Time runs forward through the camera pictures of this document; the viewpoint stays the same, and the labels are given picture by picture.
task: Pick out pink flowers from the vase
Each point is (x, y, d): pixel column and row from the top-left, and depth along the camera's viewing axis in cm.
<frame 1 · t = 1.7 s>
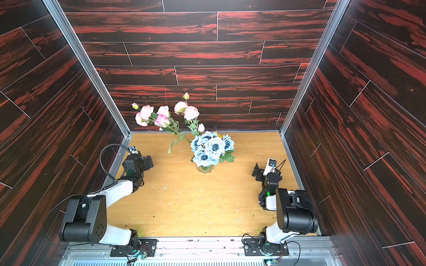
left hand: (141, 158, 92), fingers open
right hand: (269, 165, 92), fingers open
clear glass vase: (205, 171, 101), on the table

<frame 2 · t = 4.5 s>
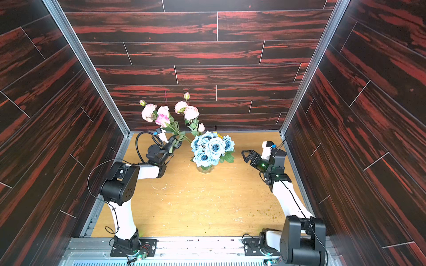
left hand: (185, 133, 86), fingers closed
right hand: (250, 154, 85), fingers open
pale pink flower stem: (149, 113, 84), point 35 cm above the table
the other named things where they were.

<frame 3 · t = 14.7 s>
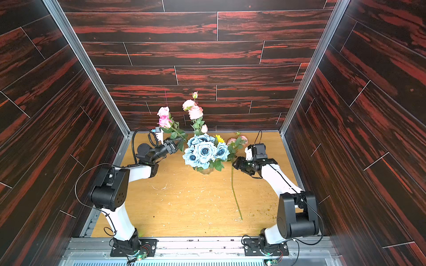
left hand: (184, 140, 82), fingers open
right hand: (240, 164, 91), fingers open
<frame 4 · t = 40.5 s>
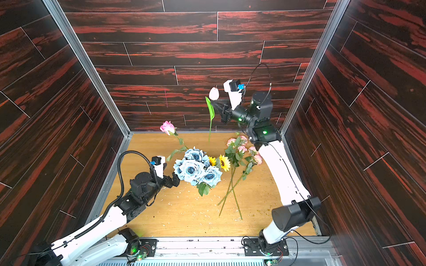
left hand: (175, 167, 77), fingers open
right hand: (216, 99, 63), fingers closed
yellow sunflower: (225, 163, 76), point 25 cm above the table
